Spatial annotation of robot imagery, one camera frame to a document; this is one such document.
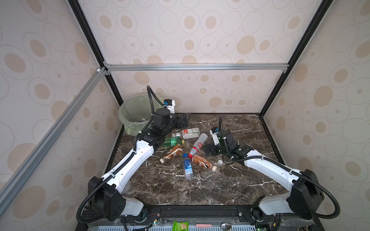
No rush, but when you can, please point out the diagonal aluminium rail left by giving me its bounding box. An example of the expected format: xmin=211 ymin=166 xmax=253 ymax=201
xmin=1 ymin=67 xmax=107 ymax=216

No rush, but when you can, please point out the black base frame rail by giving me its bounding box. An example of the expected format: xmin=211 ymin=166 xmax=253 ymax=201
xmin=76 ymin=206 xmax=324 ymax=231

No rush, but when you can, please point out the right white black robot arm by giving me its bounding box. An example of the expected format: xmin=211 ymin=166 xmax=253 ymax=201
xmin=203 ymin=117 xmax=341 ymax=220

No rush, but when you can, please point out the metal spoon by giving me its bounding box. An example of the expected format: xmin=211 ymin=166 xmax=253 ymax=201
xmin=220 ymin=222 xmax=232 ymax=231

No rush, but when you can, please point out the small blue label water bottle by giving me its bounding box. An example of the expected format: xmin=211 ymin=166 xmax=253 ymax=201
xmin=183 ymin=154 xmax=193 ymax=179

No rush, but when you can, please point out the clear bottle red green label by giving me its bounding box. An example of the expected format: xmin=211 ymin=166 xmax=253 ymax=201
xmin=172 ymin=128 xmax=200 ymax=140

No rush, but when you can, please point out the green Sprite bottle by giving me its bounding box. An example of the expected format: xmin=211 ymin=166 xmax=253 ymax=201
xmin=163 ymin=137 xmax=185 ymax=147

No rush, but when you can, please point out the brown coffee bottle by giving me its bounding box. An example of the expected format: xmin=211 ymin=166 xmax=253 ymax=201
xmin=191 ymin=155 xmax=217 ymax=172
xmin=160 ymin=144 xmax=183 ymax=164

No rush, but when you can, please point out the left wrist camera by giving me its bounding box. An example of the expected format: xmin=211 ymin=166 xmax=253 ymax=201
xmin=163 ymin=99 xmax=175 ymax=114

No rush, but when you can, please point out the clear crushed bottle white cap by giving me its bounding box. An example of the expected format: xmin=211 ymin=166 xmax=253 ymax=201
xmin=199 ymin=160 xmax=224 ymax=173

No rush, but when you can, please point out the brown coffee bottle left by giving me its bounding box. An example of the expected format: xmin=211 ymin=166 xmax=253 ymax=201
xmin=160 ymin=144 xmax=183 ymax=164

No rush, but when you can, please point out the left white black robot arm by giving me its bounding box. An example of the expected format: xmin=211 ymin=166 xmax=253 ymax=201
xmin=76 ymin=86 xmax=190 ymax=224

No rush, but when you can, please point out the green bin with plastic liner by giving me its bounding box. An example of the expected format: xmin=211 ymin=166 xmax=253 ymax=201
xmin=119 ymin=94 xmax=152 ymax=136

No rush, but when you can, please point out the green snack packet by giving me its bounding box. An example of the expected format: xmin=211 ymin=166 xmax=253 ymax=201
xmin=172 ymin=221 xmax=189 ymax=231

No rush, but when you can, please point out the horizontal aluminium rail back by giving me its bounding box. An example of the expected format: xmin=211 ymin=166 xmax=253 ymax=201
xmin=106 ymin=63 xmax=289 ymax=72

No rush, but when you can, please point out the pink handled tool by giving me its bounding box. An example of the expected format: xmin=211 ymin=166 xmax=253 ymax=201
xmin=195 ymin=223 xmax=213 ymax=228

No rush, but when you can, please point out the white milky bottle red label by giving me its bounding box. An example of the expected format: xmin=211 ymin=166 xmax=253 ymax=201
xmin=188 ymin=133 xmax=208 ymax=158

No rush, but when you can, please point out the brown coffee bottle right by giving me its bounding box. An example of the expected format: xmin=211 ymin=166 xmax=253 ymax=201
xmin=191 ymin=155 xmax=217 ymax=172

